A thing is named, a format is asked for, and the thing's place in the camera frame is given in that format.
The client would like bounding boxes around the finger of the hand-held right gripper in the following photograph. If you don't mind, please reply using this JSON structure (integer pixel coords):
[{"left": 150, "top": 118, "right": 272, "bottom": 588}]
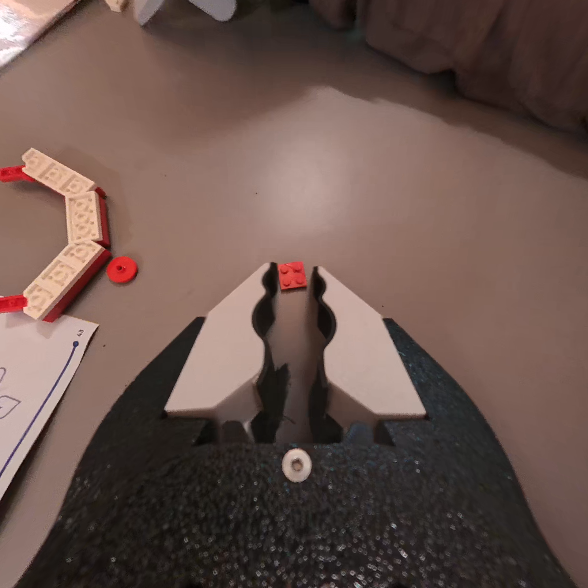
[
  {"left": 192, "top": 0, "right": 238, "bottom": 23},
  {"left": 133, "top": 0, "right": 163, "bottom": 26}
]

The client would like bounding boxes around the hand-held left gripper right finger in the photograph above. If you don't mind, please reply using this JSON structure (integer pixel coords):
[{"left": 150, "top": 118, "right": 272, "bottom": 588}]
[{"left": 309, "top": 266, "right": 428, "bottom": 442}]

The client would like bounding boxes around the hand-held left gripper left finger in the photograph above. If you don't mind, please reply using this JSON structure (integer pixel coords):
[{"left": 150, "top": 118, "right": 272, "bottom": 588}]
[{"left": 164, "top": 262, "right": 290, "bottom": 444}]

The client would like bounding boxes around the red square lego plate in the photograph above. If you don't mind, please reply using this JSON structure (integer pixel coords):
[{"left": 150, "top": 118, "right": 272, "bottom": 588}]
[{"left": 278, "top": 261, "right": 308, "bottom": 291}]

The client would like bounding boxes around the red round lego plate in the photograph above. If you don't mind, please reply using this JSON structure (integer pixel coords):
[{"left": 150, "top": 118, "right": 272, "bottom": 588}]
[{"left": 106, "top": 255, "right": 139, "bottom": 284}]

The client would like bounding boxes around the lego instruction booklet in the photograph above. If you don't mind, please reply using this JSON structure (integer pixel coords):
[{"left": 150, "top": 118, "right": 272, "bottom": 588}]
[{"left": 0, "top": 312, "right": 100, "bottom": 502}]

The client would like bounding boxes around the shiny plastic bag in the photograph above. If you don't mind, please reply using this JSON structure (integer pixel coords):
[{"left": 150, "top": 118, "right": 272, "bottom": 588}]
[{"left": 0, "top": 0, "right": 84, "bottom": 70}]

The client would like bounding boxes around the brown cloth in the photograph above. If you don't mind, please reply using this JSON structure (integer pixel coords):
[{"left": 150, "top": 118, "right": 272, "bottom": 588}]
[{"left": 307, "top": 0, "right": 588, "bottom": 135}]

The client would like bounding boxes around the white and red lego ring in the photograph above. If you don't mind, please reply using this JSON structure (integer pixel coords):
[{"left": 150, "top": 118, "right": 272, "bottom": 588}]
[{"left": 0, "top": 147, "right": 113, "bottom": 323}]

